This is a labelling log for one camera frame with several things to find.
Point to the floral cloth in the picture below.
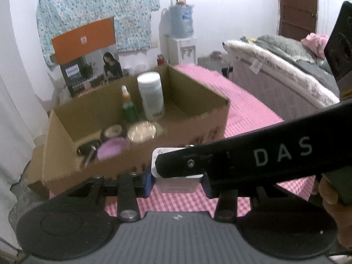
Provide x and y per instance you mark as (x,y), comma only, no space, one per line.
(96,2)

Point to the green dropper bottle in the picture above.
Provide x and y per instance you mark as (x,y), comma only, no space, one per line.
(129,110)

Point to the blue water jug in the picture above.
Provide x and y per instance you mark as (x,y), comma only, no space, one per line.
(181,20)

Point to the white pill bottle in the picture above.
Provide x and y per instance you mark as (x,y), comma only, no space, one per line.
(151,96)

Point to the grey blanket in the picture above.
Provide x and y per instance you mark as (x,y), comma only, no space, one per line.
(291,52)

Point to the brown cardboard box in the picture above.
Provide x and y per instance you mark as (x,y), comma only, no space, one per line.
(192,132)

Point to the small black object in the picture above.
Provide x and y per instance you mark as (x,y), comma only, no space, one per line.
(227,72)

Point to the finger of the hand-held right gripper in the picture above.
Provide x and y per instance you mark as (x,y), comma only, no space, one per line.
(181,163)

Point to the person's right hand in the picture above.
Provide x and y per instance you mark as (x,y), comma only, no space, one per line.
(343,225)

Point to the small white square bottle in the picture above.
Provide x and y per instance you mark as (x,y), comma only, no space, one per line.
(176,185)

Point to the pink garment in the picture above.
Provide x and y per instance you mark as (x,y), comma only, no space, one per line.
(315,44)

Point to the white plastic bag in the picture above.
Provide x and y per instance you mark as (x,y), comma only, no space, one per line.
(59,88)

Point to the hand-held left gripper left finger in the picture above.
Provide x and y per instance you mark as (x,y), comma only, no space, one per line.
(149,184)

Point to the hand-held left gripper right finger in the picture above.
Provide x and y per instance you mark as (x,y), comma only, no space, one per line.
(206,187)

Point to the brown wooden door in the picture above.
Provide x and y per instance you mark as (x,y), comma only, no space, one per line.
(298,5)

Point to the black key fob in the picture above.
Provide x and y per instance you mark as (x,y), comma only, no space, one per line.
(88,147)

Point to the small red items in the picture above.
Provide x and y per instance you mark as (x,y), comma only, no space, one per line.
(161,60)

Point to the purple plastic lid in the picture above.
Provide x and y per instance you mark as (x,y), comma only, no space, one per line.
(112,148)

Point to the white curtain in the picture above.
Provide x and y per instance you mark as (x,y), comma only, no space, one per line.
(16,143)

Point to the pink checked tablecloth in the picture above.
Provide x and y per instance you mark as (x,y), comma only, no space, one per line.
(247,107)

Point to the orange printed appliance box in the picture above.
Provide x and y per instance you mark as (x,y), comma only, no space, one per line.
(82,41)

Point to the gold-lid dark jar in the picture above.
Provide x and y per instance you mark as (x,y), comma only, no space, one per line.
(141,132)

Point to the black tape roll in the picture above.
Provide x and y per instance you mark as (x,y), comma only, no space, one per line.
(112,132)

